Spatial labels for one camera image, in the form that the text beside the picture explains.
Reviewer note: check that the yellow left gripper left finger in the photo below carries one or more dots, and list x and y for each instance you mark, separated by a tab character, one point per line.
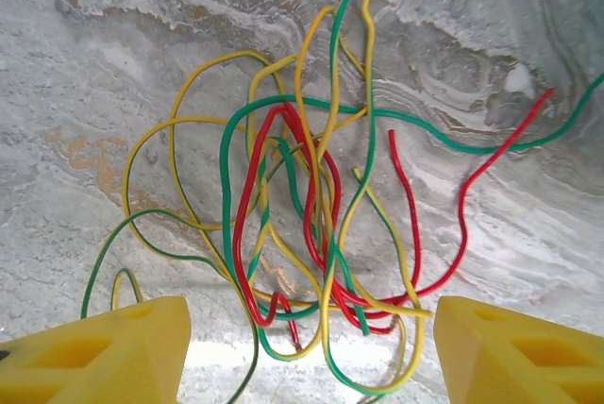
94	366

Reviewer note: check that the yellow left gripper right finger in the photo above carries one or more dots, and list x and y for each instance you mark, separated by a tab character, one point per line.
519	361

